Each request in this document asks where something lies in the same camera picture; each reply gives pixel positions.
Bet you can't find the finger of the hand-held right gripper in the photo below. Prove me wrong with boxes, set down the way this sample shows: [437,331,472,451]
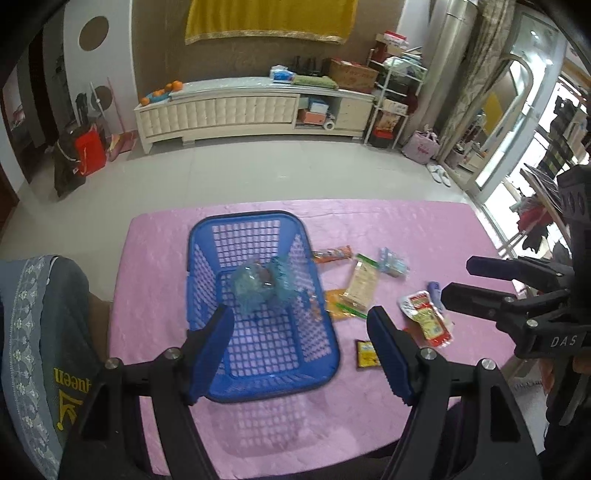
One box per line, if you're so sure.
[466,255,573,289]
[441,283,573,340]

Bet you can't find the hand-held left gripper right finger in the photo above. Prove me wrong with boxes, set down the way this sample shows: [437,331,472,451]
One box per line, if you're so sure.
[367,305,543,480]

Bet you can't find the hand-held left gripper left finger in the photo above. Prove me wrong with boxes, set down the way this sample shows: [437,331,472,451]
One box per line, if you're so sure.
[58,305,236,480]

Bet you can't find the small dark yellow packet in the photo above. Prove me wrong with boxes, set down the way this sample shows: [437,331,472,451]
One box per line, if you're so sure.
[355,339,382,369]

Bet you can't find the red and yellow snack packet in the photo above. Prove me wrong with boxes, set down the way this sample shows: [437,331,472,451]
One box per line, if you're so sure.
[398,290,455,347]

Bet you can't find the blue plastic basket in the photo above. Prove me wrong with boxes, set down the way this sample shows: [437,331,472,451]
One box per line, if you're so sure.
[186,211,341,403]

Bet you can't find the beige cracker packet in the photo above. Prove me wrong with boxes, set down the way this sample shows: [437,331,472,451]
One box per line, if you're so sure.
[342,254,380,311]

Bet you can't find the blue striped clear packet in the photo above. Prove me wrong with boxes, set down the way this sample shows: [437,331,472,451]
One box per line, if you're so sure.
[378,247,411,279]
[230,256,315,319]

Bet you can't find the clothes drying rack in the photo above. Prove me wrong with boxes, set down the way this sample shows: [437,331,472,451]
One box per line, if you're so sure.
[510,83,591,254]

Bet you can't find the flat orange snack packet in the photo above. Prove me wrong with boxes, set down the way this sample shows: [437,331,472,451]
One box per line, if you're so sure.
[323,288,368,321]

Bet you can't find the pink tablecloth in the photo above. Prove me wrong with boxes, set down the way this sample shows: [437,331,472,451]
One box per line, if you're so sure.
[107,198,522,480]

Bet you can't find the orange snack bar packet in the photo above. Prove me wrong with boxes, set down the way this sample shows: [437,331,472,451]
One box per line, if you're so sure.
[311,246,354,264]

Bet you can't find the pink tote bag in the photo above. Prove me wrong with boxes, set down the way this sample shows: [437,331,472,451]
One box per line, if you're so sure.
[404,130,440,162]

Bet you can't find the red gift bag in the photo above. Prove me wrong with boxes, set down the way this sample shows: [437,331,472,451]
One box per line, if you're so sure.
[375,113,400,139]

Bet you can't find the patterned curtain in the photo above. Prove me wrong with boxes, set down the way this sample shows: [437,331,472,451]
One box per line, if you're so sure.
[443,0,515,162]

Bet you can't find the standing air conditioner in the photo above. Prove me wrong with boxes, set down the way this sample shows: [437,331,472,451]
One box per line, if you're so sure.
[418,0,478,134]

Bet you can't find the pink dustpan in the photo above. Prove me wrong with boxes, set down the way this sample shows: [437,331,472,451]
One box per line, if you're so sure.
[108,130,138,161]

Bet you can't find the black bag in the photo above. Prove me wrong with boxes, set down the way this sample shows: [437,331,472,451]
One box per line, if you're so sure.
[52,124,88,199]

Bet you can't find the white padded low cabinet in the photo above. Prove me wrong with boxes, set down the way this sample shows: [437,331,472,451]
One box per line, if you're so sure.
[134,76,376,154]

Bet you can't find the red shopping bag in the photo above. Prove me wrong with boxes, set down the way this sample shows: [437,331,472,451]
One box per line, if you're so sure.
[74,124,108,177]

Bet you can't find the brown cardboard box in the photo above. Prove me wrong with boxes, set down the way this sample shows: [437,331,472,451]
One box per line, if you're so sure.
[329,59,380,92]

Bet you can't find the red box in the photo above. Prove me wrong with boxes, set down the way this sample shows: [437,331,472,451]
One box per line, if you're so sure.
[373,31,409,65]

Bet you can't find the folded green cloth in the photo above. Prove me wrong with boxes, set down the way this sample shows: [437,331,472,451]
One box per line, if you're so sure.
[293,75,338,89]

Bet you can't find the black upright objects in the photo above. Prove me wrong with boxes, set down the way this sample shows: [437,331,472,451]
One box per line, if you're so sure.
[295,55,324,77]

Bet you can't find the white wire rack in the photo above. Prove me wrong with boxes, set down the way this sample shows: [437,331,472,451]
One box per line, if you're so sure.
[365,46,428,148]

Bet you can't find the yellow wall cloth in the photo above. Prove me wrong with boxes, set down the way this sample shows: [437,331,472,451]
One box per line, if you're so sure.
[185,0,358,45]

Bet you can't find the round brown wall disc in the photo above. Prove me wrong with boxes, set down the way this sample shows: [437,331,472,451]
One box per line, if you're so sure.
[78,16,109,51]

